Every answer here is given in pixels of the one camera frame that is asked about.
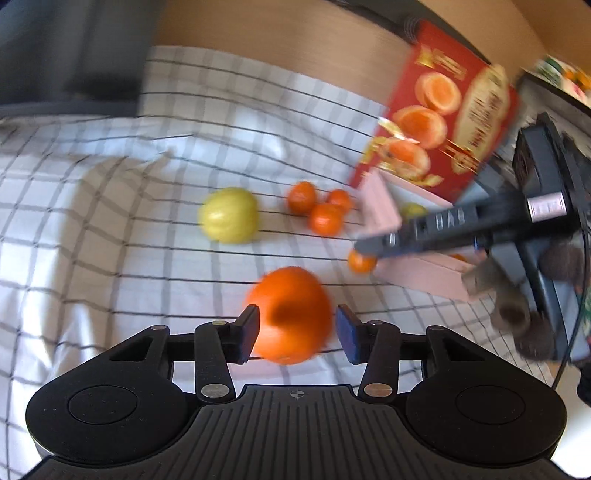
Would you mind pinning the white black-grid tablecloth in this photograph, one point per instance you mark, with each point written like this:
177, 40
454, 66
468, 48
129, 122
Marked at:
115, 258

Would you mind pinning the red printed carton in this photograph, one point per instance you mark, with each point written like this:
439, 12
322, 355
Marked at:
429, 55

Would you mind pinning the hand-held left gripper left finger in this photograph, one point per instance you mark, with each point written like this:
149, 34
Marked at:
249, 332

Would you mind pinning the person's right hand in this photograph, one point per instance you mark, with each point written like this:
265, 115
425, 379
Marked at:
501, 286

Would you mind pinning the yellow-green citrus fruit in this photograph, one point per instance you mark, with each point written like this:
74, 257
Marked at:
228, 214
413, 211

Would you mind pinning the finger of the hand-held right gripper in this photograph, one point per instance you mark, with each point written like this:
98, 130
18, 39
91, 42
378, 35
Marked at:
374, 244
401, 254

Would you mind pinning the small mandarin orange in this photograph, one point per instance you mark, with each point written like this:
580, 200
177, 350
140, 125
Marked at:
361, 263
458, 257

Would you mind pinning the large orange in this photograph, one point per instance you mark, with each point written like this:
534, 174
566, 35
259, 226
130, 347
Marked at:
291, 304

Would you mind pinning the pink cardboard box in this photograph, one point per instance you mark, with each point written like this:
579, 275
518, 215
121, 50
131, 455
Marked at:
418, 274

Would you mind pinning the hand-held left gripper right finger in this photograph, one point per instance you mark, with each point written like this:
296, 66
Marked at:
346, 337

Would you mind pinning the glass-sided computer case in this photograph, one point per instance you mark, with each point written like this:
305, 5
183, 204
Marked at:
531, 99

